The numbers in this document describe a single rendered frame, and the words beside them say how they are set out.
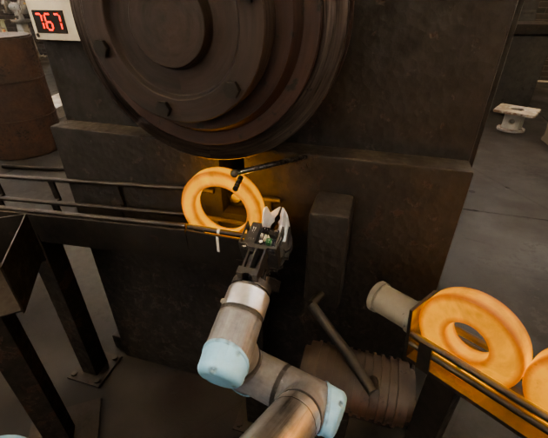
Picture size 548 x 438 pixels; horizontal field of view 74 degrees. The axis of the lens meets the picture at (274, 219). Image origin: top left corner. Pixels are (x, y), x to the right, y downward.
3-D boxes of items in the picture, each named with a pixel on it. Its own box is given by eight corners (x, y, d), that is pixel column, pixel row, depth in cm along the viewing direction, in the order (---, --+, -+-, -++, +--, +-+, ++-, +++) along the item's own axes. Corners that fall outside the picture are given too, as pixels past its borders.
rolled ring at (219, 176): (260, 177, 71) (265, 170, 73) (174, 167, 75) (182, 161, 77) (262, 253, 80) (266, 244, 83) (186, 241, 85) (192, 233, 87)
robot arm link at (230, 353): (203, 384, 58) (185, 365, 52) (226, 321, 65) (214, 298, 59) (248, 396, 56) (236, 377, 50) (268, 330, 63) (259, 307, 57)
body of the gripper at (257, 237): (286, 223, 66) (268, 280, 59) (289, 251, 72) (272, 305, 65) (246, 217, 68) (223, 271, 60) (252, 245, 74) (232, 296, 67)
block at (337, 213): (311, 274, 90) (317, 187, 77) (344, 280, 88) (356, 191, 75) (302, 303, 81) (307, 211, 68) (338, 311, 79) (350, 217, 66)
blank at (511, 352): (435, 268, 58) (424, 277, 56) (548, 320, 47) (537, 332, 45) (424, 340, 65) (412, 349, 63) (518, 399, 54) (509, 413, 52)
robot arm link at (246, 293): (265, 328, 63) (222, 317, 65) (273, 304, 65) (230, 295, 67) (261, 308, 57) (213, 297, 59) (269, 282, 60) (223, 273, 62)
